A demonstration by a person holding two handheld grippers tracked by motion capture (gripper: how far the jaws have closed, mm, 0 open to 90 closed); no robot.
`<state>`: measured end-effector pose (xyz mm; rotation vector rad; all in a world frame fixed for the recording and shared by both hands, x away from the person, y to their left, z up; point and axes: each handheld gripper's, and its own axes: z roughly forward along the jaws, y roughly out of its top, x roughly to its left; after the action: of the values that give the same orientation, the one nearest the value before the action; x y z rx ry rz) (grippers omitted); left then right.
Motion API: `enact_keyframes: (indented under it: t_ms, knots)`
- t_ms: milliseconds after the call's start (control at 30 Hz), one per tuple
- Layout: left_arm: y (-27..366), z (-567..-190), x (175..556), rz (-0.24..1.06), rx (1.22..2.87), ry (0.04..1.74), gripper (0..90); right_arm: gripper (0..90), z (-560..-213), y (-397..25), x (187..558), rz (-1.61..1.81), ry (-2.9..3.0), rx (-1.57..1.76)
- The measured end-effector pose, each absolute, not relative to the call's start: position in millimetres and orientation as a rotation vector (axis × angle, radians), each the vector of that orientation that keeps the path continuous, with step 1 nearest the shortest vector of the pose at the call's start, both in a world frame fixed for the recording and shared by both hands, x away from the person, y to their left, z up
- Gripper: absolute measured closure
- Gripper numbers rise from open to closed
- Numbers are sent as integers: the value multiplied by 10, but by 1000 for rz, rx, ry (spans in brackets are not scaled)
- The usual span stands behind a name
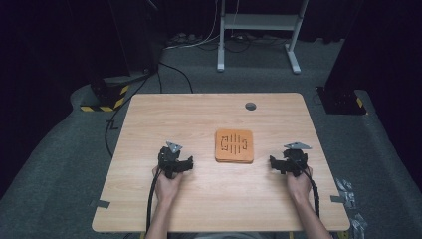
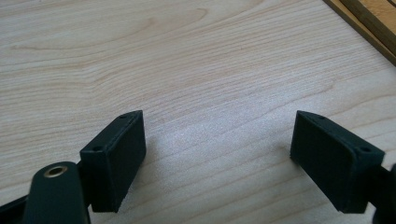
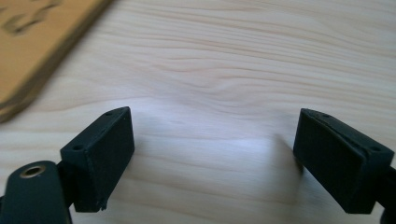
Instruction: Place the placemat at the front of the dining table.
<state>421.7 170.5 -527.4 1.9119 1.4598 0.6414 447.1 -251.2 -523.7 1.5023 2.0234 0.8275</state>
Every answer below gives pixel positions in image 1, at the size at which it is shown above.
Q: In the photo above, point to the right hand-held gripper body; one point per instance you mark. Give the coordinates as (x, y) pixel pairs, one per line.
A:
(295, 162)

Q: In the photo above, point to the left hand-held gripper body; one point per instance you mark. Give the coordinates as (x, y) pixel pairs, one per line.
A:
(167, 161)

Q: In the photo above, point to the orange wooden cutout coaster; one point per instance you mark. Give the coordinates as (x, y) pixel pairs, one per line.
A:
(234, 134)

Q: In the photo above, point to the person's right hand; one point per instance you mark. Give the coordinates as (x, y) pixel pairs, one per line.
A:
(300, 186)

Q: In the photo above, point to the person's left hand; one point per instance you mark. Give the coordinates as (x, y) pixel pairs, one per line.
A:
(167, 189)

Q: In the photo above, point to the grey tape strip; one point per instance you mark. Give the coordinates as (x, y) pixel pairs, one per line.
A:
(100, 204)
(337, 199)

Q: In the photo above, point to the crumpled clear plastic scrap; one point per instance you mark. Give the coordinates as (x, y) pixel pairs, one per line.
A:
(359, 225)
(346, 192)

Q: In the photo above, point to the round table grommet hole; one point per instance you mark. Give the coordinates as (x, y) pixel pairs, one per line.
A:
(250, 106)

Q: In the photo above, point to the black stand base yellow stripes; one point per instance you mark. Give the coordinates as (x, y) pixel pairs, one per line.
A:
(111, 96)
(341, 101)

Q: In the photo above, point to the power strip with plugs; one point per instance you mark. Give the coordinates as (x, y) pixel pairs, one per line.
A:
(182, 38)

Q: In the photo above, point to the white metal stand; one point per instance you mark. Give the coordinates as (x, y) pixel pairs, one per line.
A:
(258, 21)

